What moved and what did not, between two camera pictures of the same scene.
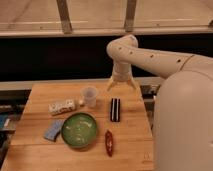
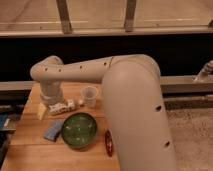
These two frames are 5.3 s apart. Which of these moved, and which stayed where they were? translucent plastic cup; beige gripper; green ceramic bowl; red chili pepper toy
Moved: beige gripper
Stayed: green ceramic bowl; translucent plastic cup; red chili pepper toy
